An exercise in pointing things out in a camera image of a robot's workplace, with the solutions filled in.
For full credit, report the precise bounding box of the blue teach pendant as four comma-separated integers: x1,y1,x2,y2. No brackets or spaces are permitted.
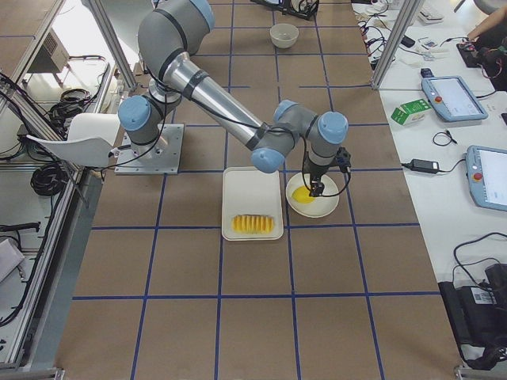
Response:
465,146,506,211
421,76,488,122

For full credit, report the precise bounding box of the white chair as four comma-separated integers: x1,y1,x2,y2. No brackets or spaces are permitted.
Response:
27,113,120,168

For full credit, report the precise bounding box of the cream round plate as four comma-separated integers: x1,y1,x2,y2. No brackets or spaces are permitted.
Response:
285,173,340,219

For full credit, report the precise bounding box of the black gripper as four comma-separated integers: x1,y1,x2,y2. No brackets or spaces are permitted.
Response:
302,146,352,197

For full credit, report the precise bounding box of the yellow lemon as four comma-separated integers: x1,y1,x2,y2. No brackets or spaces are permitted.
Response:
292,185,316,204

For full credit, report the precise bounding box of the green white box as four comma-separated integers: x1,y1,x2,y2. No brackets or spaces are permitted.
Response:
391,99,432,126

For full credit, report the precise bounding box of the black dish rack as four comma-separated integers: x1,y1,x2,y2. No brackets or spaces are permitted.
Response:
251,0,319,21

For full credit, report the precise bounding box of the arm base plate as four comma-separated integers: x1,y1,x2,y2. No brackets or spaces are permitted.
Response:
114,123,185,175

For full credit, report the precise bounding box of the white bowl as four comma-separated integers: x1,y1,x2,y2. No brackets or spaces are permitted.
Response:
269,23,299,49

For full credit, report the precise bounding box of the white rectangular tray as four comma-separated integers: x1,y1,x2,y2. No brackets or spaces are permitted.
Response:
222,167,284,241

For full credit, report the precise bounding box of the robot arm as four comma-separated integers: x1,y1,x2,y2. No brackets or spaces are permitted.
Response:
118,1,351,197

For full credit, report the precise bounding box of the aluminium frame post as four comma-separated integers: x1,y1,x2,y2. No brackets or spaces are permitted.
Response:
371,1,419,89

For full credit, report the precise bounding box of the black power adapter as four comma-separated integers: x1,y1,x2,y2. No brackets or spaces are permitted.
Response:
411,158,440,174

